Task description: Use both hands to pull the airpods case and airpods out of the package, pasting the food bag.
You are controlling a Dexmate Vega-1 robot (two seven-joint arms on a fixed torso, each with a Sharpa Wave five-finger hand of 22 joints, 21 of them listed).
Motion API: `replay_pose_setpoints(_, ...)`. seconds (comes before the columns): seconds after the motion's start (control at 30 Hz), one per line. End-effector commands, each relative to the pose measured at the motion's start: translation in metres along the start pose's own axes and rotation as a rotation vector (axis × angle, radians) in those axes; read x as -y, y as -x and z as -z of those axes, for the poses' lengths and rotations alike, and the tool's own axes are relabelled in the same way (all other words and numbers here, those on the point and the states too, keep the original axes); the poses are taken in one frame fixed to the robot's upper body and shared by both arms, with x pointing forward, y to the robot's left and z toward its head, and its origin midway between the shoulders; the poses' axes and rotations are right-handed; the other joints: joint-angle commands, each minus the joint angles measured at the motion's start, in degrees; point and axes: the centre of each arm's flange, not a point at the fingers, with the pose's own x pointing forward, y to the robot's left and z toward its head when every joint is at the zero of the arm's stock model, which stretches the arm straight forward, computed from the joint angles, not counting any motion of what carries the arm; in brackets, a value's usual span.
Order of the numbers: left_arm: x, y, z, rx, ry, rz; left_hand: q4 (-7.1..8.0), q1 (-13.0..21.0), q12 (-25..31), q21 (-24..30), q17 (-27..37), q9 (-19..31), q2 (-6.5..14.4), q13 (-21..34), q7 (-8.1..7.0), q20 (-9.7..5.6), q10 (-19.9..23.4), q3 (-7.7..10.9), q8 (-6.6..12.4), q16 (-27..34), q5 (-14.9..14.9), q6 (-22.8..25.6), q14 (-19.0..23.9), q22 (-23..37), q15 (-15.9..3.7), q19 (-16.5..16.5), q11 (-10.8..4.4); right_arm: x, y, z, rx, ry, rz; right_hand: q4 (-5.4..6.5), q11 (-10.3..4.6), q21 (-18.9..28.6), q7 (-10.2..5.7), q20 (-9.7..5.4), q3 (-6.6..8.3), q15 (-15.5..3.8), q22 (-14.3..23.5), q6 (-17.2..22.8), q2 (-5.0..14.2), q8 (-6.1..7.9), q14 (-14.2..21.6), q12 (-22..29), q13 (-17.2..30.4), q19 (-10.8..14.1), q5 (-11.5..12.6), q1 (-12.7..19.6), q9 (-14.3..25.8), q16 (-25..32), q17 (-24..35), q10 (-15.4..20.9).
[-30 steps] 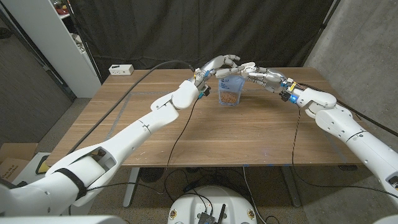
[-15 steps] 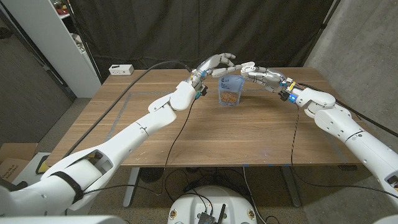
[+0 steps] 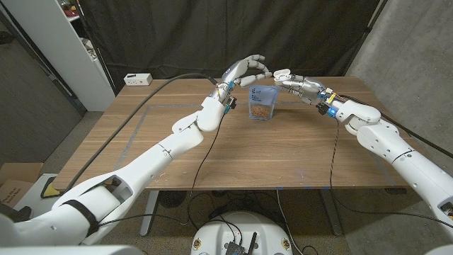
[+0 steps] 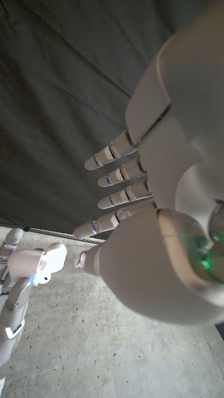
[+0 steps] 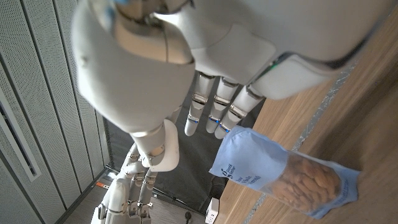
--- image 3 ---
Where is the black backdrop stand pole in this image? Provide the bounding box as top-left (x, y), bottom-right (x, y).
top-left (343, 0), bottom-right (389, 78)
top-left (74, 0), bottom-right (117, 95)

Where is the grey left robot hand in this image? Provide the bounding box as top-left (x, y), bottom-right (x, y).
top-left (210, 54), bottom-right (273, 104)

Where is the black antenna module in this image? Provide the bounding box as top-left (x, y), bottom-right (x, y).
top-left (224, 232), bottom-right (258, 255)

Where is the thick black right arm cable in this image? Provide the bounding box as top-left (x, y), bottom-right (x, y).
top-left (338, 93), bottom-right (453, 159)

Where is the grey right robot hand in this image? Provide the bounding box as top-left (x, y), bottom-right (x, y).
top-left (274, 74), bottom-right (336, 108)

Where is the brown cardboard box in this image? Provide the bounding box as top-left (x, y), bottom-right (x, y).
top-left (0, 162), bottom-right (44, 208)

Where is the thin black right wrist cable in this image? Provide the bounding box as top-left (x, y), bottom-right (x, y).
top-left (328, 120), bottom-right (453, 230)

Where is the black floor cable tangle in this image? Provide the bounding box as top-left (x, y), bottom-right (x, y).
top-left (186, 191), bottom-right (280, 234)

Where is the black backdrop curtain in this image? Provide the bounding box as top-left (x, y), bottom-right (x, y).
top-left (78, 0), bottom-right (382, 95)

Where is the white airpods case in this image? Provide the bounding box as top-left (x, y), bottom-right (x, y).
top-left (273, 68), bottom-right (292, 81)

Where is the round black floor fan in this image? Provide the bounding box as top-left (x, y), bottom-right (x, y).
top-left (158, 190), bottom-right (188, 209)

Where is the white shelf cabinet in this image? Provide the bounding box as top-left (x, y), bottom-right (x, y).
top-left (0, 0), bottom-right (116, 113)

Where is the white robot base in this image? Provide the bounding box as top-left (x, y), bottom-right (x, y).
top-left (190, 211), bottom-right (294, 255)

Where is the thin black left wrist cable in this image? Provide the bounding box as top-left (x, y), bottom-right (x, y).
top-left (98, 113), bottom-right (224, 227)

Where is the grey table leg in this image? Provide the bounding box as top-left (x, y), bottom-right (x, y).
top-left (318, 189), bottom-right (344, 237)

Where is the grey floor cable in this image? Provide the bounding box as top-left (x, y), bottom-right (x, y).
top-left (275, 189), bottom-right (304, 255)

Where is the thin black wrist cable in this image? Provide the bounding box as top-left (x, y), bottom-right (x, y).
top-left (328, 120), bottom-right (453, 230)
top-left (98, 113), bottom-right (224, 227)

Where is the white power strip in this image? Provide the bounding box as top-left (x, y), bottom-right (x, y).
top-left (123, 73), bottom-right (154, 86)

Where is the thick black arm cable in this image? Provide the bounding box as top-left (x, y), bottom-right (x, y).
top-left (338, 93), bottom-right (453, 159)
top-left (63, 72), bottom-right (219, 194)

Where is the white table leg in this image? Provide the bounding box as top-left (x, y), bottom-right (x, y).
top-left (139, 190), bottom-right (160, 237)

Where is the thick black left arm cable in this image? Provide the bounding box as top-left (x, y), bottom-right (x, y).
top-left (63, 72), bottom-right (219, 194)

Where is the blue almond food bag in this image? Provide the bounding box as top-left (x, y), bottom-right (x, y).
top-left (248, 84), bottom-right (281, 122)

